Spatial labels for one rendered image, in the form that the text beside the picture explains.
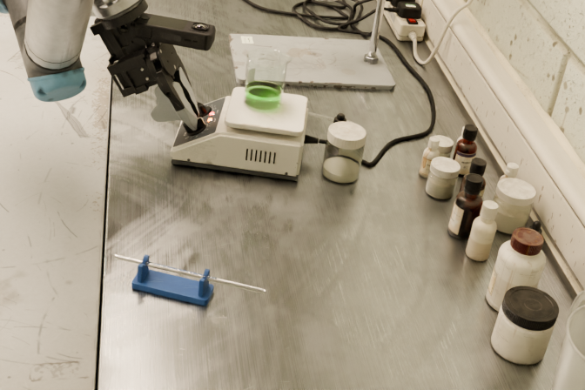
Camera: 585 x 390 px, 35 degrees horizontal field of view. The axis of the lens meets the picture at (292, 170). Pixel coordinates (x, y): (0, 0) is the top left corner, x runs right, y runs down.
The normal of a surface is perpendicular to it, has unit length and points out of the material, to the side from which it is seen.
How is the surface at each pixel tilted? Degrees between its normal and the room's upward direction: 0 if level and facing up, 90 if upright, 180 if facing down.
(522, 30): 90
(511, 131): 90
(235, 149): 90
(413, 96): 0
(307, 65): 0
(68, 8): 132
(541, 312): 0
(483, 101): 90
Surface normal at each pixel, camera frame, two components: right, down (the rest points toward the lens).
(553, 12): -0.98, -0.03
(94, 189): 0.11, -0.84
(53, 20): -0.21, 0.92
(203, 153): -0.07, 0.52
